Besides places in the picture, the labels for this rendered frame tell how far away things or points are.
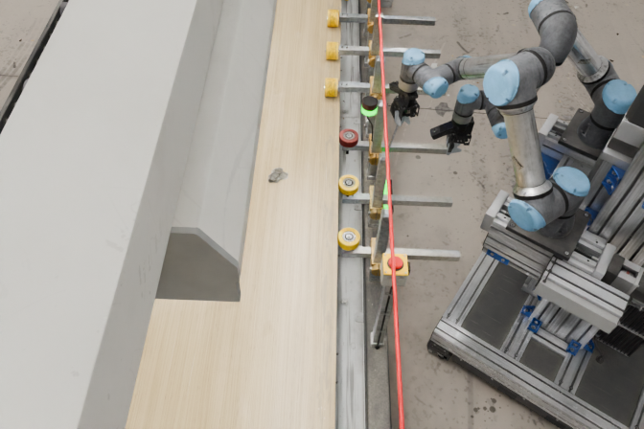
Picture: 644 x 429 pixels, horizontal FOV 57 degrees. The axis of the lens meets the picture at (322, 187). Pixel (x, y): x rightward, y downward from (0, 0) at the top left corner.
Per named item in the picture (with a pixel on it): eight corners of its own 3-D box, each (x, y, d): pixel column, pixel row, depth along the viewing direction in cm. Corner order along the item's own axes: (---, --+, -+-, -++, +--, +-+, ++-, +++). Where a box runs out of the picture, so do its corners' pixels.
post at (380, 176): (376, 229, 246) (389, 151, 208) (376, 236, 243) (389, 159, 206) (367, 228, 246) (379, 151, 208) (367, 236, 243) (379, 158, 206)
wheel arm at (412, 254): (457, 255, 221) (459, 249, 218) (458, 262, 219) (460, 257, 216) (341, 251, 221) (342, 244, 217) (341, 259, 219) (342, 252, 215)
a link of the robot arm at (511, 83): (571, 219, 183) (544, 48, 164) (538, 240, 177) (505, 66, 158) (541, 211, 193) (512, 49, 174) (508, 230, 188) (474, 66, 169)
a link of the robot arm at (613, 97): (597, 129, 215) (612, 101, 204) (585, 103, 223) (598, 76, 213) (629, 127, 216) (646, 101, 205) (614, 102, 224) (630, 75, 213)
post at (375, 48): (373, 95, 287) (383, 11, 250) (373, 100, 285) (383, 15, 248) (365, 95, 287) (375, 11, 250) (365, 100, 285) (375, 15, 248)
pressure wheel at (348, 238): (346, 239, 222) (348, 222, 213) (362, 253, 219) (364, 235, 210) (332, 253, 218) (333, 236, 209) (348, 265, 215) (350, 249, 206)
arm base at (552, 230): (578, 215, 202) (589, 198, 194) (563, 245, 194) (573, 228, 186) (537, 195, 207) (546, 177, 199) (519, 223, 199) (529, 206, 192)
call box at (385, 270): (402, 267, 175) (406, 253, 169) (404, 288, 171) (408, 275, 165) (379, 266, 175) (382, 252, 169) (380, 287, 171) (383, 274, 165)
